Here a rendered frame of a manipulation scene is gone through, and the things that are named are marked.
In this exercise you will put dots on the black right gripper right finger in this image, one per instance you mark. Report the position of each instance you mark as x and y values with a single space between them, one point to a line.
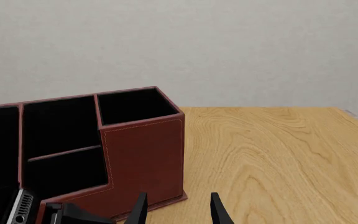
218 213

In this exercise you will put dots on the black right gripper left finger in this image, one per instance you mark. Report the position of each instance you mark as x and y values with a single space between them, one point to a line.
139 212

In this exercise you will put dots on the red-brown desk caddy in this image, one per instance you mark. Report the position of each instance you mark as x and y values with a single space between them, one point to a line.
145 158

